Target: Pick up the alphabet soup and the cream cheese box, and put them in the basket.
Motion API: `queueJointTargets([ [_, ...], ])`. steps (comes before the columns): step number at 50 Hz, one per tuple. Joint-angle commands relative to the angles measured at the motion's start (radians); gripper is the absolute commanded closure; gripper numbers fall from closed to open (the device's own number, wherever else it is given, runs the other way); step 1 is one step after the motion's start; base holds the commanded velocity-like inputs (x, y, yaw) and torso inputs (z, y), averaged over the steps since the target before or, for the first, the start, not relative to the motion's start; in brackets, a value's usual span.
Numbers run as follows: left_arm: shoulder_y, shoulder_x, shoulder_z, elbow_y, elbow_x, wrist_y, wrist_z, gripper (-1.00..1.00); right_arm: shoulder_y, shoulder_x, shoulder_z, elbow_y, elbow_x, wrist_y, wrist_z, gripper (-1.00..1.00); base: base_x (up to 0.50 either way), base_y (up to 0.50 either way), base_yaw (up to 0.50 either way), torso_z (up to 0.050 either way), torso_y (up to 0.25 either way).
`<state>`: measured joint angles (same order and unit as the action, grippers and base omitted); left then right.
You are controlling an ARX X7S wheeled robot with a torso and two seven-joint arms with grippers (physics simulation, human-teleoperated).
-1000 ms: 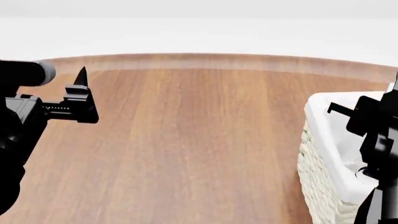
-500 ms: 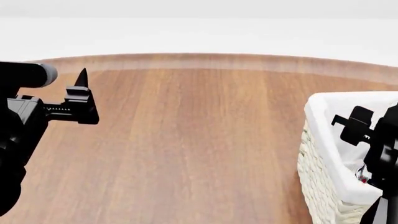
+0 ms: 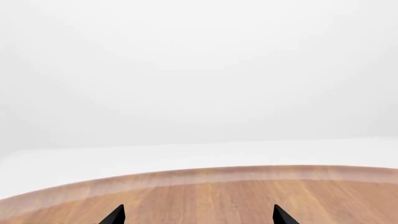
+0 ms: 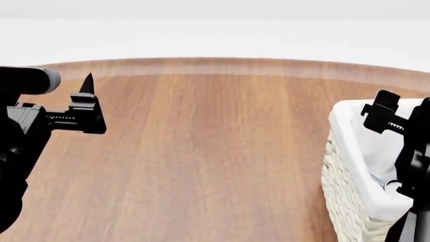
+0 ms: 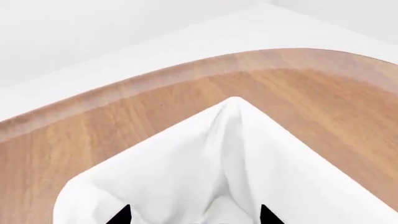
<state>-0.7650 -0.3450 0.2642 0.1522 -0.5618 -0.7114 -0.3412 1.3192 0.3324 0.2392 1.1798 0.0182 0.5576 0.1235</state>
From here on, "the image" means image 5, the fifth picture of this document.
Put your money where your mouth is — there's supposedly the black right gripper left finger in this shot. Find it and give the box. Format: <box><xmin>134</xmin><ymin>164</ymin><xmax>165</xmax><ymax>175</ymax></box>
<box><xmin>106</xmin><ymin>203</ymin><xmax>132</xmax><ymax>224</ymax></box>

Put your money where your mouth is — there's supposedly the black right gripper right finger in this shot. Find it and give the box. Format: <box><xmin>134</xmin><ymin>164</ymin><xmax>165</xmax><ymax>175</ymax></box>
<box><xmin>260</xmin><ymin>203</ymin><xmax>285</xmax><ymax>224</ymax></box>

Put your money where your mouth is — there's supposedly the white cloth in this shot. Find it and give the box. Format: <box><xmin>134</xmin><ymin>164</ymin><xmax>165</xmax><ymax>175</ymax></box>
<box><xmin>52</xmin><ymin>96</ymin><xmax>398</xmax><ymax>224</ymax></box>

